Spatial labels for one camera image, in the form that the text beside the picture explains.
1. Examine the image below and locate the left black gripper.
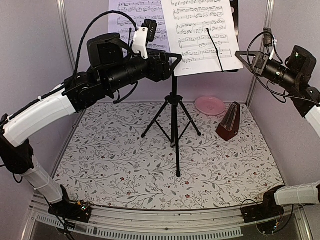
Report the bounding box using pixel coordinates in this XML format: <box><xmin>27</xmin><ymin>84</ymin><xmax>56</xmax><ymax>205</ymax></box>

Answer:
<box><xmin>103</xmin><ymin>48</ymin><xmax>183</xmax><ymax>93</ymax></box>

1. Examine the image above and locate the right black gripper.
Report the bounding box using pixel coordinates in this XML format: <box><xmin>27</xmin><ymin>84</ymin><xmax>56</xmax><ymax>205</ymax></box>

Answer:
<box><xmin>236</xmin><ymin>50</ymin><xmax>301</xmax><ymax>91</ymax></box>

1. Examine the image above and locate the white sheet music paper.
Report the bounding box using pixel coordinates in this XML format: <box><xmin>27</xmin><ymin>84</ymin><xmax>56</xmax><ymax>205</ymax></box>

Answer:
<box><xmin>160</xmin><ymin>0</ymin><xmax>245</xmax><ymax>78</ymax></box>

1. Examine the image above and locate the purple sheet music paper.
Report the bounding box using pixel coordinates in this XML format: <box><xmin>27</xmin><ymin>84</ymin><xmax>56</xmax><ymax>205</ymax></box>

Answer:
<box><xmin>108</xmin><ymin>0</ymin><xmax>170</xmax><ymax>53</ymax></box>

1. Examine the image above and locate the black perforated music stand desk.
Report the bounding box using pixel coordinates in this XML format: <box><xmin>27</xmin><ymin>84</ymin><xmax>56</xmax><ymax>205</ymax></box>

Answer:
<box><xmin>172</xmin><ymin>0</ymin><xmax>240</xmax><ymax>76</ymax></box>

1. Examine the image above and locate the black folding tripod stand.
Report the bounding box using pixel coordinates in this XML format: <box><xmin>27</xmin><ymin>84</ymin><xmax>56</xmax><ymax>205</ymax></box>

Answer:
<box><xmin>141</xmin><ymin>75</ymin><xmax>202</xmax><ymax>178</ymax></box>

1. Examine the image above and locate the dark red metronome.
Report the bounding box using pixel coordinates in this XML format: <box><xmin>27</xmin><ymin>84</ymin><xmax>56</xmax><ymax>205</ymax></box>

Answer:
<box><xmin>216</xmin><ymin>101</ymin><xmax>241</xmax><ymax>142</ymax></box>

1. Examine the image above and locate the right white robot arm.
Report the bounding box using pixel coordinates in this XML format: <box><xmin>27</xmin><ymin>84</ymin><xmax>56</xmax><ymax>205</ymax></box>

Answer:
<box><xmin>235</xmin><ymin>45</ymin><xmax>320</xmax><ymax>218</ymax></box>

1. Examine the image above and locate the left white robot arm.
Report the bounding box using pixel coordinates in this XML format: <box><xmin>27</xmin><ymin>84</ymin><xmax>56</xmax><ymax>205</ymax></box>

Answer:
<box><xmin>0</xmin><ymin>31</ymin><xmax>182</xmax><ymax>217</ymax></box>

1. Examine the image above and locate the pink plastic plate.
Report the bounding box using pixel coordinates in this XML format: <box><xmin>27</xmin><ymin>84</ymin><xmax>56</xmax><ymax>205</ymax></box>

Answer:
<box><xmin>194</xmin><ymin>96</ymin><xmax>226</xmax><ymax>116</ymax></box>

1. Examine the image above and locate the floral patterned table mat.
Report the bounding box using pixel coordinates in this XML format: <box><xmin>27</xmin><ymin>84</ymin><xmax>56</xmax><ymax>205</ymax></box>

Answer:
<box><xmin>54</xmin><ymin>102</ymin><xmax>283</xmax><ymax>210</ymax></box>

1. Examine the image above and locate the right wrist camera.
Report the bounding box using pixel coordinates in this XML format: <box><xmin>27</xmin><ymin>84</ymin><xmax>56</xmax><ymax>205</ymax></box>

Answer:
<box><xmin>263</xmin><ymin>27</ymin><xmax>277</xmax><ymax>60</ymax></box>

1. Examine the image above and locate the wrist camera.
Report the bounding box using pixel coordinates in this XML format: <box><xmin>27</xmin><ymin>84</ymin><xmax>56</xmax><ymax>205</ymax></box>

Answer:
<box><xmin>263</xmin><ymin>27</ymin><xmax>277</xmax><ymax>60</ymax></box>
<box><xmin>131</xmin><ymin>19</ymin><xmax>158</xmax><ymax>60</ymax></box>

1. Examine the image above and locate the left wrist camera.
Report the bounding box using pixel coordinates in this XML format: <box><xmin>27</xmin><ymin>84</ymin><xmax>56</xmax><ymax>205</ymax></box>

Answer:
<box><xmin>131</xmin><ymin>19</ymin><xmax>158</xmax><ymax>60</ymax></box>

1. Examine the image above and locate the right aluminium frame post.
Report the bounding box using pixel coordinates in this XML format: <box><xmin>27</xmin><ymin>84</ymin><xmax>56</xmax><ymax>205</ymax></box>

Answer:
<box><xmin>246</xmin><ymin>0</ymin><xmax>276</xmax><ymax>106</ymax></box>

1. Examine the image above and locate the aluminium frame post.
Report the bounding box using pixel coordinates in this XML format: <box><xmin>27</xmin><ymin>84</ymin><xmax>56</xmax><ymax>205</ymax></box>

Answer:
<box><xmin>246</xmin><ymin>0</ymin><xmax>276</xmax><ymax>106</ymax></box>
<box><xmin>56</xmin><ymin>0</ymin><xmax>87</xmax><ymax>108</ymax></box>

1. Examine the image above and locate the left aluminium frame post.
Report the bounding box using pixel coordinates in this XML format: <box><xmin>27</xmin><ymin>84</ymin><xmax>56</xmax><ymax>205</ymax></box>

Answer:
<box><xmin>56</xmin><ymin>0</ymin><xmax>87</xmax><ymax>108</ymax></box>

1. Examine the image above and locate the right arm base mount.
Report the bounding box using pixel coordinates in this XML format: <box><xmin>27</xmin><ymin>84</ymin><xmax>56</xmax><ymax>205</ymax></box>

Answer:
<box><xmin>240</xmin><ymin>185</ymin><xmax>285</xmax><ymax>223</ymax></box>

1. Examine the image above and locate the front aluminium rail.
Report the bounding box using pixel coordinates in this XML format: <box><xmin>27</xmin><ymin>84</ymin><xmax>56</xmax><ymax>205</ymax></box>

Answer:
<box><xmin>22</xmin><ymin>194</ymin><xmax>315</xmax><ymax>240</ymax></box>

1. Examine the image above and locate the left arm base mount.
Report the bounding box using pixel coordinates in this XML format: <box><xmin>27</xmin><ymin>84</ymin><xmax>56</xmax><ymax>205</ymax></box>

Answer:
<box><xmin>48</xmin><ymin>185</ymin><xmax>92</xmax><ymax>223</ymax></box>

